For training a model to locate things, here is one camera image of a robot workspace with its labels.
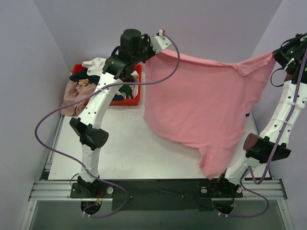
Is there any dark green t shirt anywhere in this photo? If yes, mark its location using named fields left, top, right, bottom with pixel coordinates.
left=119, top=85, right=134, bottom=99

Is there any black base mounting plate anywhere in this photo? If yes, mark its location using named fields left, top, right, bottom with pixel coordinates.
left=70, top=179, right=243, bottom=214

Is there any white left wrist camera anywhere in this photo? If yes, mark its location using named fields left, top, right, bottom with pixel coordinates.
left=150, top=30, right=172, bottom=54

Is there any navy blue t shirt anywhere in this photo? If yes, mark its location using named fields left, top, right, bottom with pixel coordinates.
left=70, top=69, right=126, bottom=101

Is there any red plastic bin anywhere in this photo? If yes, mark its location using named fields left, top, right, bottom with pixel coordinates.
left=72, top=64, right=142, bottom=106

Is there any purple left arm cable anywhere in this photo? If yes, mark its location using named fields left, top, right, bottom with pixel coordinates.
left=35, top=31, right=180, bottom=219

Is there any white t shirt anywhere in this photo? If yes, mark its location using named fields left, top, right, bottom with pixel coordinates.
left=82, top=57, right=106, bottom=77

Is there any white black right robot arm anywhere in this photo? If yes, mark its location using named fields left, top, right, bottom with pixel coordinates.
left=214, top=34, right=307, bottom=196

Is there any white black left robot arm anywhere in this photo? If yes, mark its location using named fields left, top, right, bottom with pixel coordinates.
left=70, top=29, right=164, bottom=197

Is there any pink t shirt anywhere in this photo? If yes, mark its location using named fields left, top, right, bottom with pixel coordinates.
left=144, top=50, right=275, bottom=179

